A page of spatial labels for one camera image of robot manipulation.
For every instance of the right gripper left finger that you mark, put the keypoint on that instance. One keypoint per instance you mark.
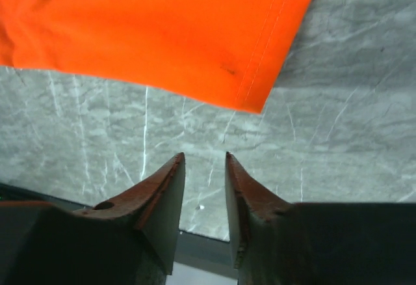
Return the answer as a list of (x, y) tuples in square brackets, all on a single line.
[(128, 239)]

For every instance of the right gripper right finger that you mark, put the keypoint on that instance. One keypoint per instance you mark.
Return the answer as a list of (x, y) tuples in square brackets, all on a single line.
[(276, 242)]

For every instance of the orange t-shirt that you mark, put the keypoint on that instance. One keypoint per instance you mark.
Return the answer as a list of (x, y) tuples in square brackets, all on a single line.
[(223, 52)]

